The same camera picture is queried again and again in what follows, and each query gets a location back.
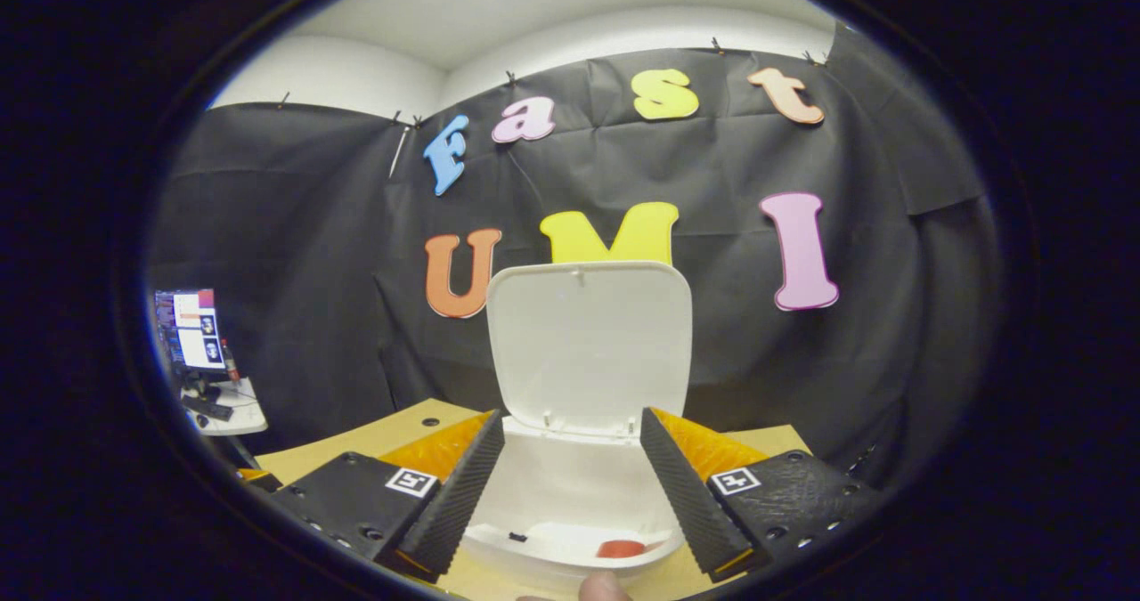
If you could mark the black backdrop cloth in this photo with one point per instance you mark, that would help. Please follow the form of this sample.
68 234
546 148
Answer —
312 227

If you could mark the wooden desktop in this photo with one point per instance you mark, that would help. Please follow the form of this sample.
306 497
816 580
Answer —
392 430

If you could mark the white side table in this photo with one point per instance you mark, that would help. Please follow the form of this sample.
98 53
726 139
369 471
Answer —
242 418

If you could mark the black keyboard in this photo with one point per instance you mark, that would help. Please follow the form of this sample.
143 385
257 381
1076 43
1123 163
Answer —
207 408

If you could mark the small red-capped bottle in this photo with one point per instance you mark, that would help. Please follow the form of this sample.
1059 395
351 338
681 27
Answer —
231 365

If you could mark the red pop can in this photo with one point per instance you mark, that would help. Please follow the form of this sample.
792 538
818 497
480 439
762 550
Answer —
621 548

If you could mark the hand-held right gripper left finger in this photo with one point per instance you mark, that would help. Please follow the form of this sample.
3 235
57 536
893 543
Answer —
456 494

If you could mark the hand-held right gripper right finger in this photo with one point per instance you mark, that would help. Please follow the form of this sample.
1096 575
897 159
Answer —
688 503

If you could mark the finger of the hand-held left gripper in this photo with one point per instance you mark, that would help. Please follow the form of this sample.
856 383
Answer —
258 478

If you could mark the white desktop garbage bin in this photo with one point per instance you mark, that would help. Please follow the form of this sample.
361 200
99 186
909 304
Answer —
588 352

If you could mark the computer monitor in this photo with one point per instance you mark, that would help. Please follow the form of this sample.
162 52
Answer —
191 334

